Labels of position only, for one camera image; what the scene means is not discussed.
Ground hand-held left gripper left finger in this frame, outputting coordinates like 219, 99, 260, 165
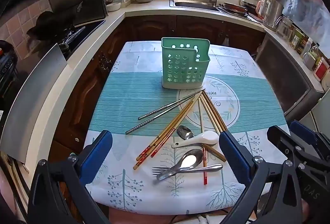
27, 130, 113, 224

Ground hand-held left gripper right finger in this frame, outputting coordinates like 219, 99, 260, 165
219, 131, 303, 224

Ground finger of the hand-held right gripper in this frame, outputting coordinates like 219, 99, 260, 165
289, 120, 330, 160
267, 125, 314, 170

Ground white ceramic spoon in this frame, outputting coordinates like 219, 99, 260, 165
171, 131, 219, 149

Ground green plastic utensil holder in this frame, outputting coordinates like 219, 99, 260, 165
161, 37, 211, 90

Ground metal fork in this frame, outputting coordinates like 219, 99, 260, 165
152, 163, 224, 175

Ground white cabinet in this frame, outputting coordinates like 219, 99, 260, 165
311, 96, 330, 134

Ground large metal spoon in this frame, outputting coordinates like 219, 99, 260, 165
155, 149, 205, 181

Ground small metal spoon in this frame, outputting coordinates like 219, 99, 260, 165
177, 125, 195, 141

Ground brown bamboo chopstick black band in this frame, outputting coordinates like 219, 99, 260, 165
133, 99, 195, 170

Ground red label jar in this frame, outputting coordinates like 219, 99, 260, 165
313, 58, 330, 82

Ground pile of wooden chopsticks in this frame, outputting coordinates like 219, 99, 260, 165
135, 94, 200, 162

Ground metal chopstick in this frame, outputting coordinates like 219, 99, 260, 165
125, 95, 198, 135
138, 89, 206, 121

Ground teal leaf print tablecloth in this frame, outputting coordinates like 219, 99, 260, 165
84, 41, 290, 215

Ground stainless steel panel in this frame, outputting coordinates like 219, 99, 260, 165
0, 43, 68, 164

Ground clear plastic bottle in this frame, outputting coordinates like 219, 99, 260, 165
300, 37, 314, 58

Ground green label jar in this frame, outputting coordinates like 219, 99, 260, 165
290, 29, 305, 49

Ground glass jug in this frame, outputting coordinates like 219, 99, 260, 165
276, 16, 293, 39

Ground gas stove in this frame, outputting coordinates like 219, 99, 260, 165
58, 19, 106, 60

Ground metal kettle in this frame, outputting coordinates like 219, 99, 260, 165
267, 0, 284, 27

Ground pink electric kettle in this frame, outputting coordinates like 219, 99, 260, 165
256, 0, 274, 21

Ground red frying pan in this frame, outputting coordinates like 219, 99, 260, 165
223, 2, 248, 14

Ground brown wooden cabinets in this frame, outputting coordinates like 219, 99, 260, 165
49, 15, 266, 163

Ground black wok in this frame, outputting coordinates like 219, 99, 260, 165
26, 11, 78, 36

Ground white bowl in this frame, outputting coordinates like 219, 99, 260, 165
106, 1, 121, 12

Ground white kitchen countertop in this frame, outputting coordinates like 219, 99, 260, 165
24, 0, 326, 163

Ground steel sink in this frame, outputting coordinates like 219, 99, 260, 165
169, 0, 225, 12

